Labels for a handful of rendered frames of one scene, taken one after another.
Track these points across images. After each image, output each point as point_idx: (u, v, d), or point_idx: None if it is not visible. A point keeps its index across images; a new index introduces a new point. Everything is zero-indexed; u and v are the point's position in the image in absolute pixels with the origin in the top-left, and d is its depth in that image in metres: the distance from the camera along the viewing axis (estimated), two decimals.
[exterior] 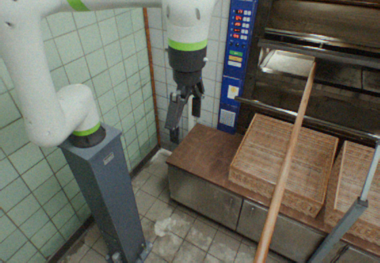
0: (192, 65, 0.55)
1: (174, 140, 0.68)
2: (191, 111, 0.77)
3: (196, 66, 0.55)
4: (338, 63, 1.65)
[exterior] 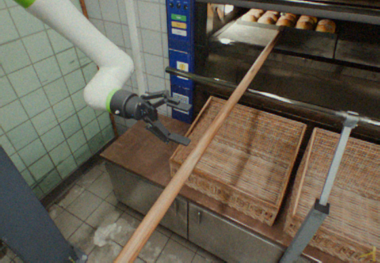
0: (123, 117, 0.81)
1: (186, 142, 0.77)
2: (186, 105, 0.70)
3: (122, 117, 0.80)
4: (308, 32, 1.32)
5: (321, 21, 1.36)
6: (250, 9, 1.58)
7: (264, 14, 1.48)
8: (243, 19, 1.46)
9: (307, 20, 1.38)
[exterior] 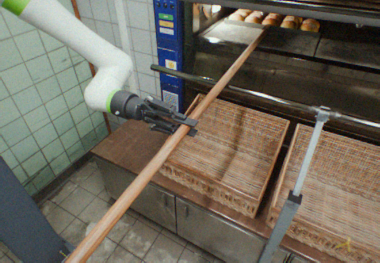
0: (123, 118, 0.81)
1: (193, 133, 0.73)
2: (193, 120, 0.72)
3: (122, 118, 0.80)
4: (292, 30, 1.36)
5: (306, 20, 1.39)
6: (238, 9, 1.61)
7: (250, 14, 1.51)
8: (231, 18, 1.50)
9: (292, 19, 1.41)
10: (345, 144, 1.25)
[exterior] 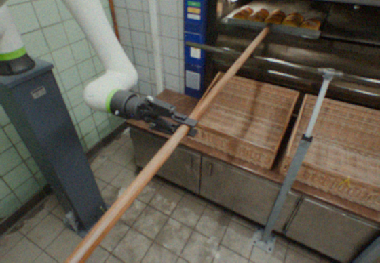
0: (123, 118, 0.81)
1: (193, 133, 0.73)
2: (193, 120, 0.72)
3: (122, 117, 0.80)
4: (294, 28, 1.40)
5: (307, 19, 1.44)
6: (241, 8, 1.66)
7: (253, 13, 1.56)
8: (233, 17, 1.54)
9: (294, 18, 1.46)
10: (346, 111, 1.48)
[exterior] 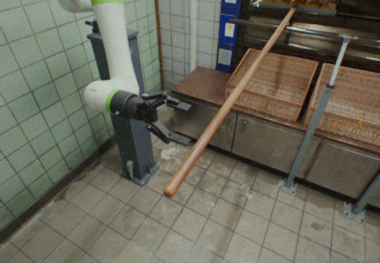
0: (123, 118, 0.81)
1: (186, 142, 0.77)
2: (186, 105, 0.70)
3: (122, 118, 0.80)
4: (315, 9, 1.74)
5: (325, 1, 1.78)
6: None
7: None
8: (264, 1, 1.88)
9: (314, 1, 1.80)
10: (356, 76, 1.82)
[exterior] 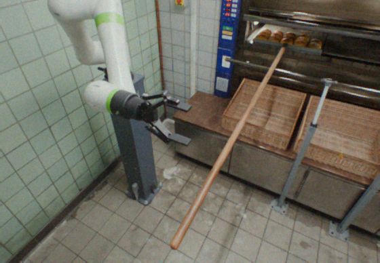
0: (123, 118, 0.81)
1: (186, 142, 0.77)
2: (186, 105, 0.70)
3: (122, 117, 0.80)
4: (302, 48, 1.93)
5: (312, 40, 1.96)
6: (261, 30, 2.18)
7: (271, 34, 2.08)
8: (257, 38, 2.07)
9: (302, 39, 1.98)
10: None
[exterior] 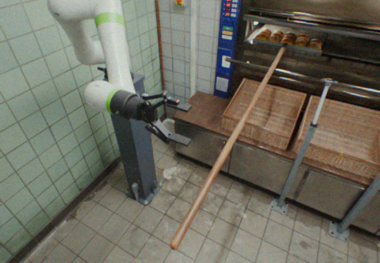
0: (123, 118, 0.81)
1: (186, 142, 0.77)
2: (186, 105, 0.70)
3: (122, 117, 0.80)
4: (302, 48, 1.92)
5: (312, 40, 1.96)
6: (261, 30, 2.18)
7: (271, 34, 2.08)
8: (257, 38, 2.07)
9: (302, 39, 1.98)
10: None
